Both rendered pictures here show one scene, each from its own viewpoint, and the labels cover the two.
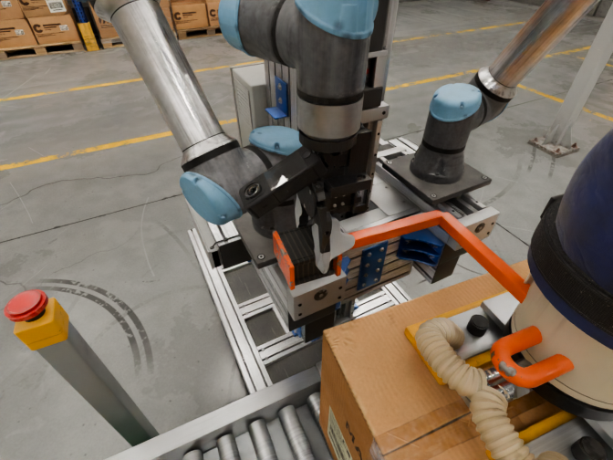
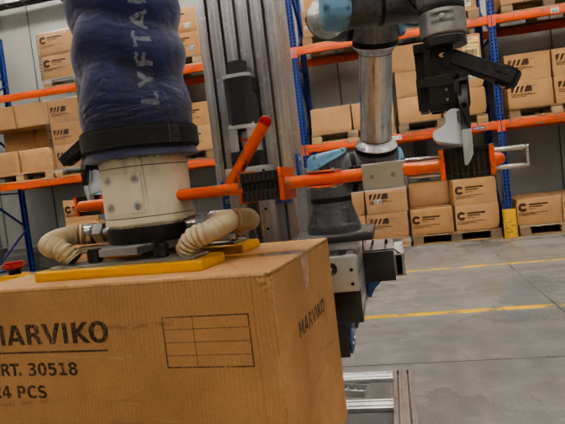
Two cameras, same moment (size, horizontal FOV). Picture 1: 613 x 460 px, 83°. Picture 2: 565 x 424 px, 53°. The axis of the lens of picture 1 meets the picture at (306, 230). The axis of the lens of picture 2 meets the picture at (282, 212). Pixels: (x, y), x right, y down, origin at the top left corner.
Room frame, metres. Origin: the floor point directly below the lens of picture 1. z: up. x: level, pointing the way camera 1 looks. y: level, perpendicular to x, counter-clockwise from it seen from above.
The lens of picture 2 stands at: (-0.46, -1.27, 1.21)
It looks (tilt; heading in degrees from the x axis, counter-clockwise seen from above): 4 degrees down; 39
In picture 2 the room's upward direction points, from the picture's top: 7 degrees counter-clockwise
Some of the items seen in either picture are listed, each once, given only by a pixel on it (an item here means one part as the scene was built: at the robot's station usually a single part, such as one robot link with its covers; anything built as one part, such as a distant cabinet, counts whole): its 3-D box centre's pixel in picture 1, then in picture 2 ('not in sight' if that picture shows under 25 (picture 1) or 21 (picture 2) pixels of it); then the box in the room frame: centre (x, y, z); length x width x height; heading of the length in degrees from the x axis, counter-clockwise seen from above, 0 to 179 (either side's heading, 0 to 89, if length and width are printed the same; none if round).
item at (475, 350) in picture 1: (508, 317); (177, 245); (0.34, -0.34, 1.09); 0.34 x 0.10 x 0.05; 111
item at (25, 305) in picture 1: (28, 308); (13, 267); (0.41, 0.55, 1.02); 0.07 x 0.07 x 0.04
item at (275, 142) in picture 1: (276, 161); not in sight; (0.65, 0.06, 1.20); 0.13 x 0.12 x 0.14; 137
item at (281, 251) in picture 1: (306, 253); (98, 204); (0.39, 0.00, 1.20); 0.09 x 0.08 x 0.05; 21
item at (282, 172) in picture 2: not in sight; (266, 185); (0.34, -0.61, 1.20); 0.10 x 0.08 x 0.06; 21
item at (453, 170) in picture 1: (440, 154); (332, 214); (0.88, -0.38, 1.09); 0.15 x 0.15 x 0.10
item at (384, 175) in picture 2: not in sight; (384, 175); (0.42, -0.81, 1.19); 0.07 x 0.07 x 0.04; 21
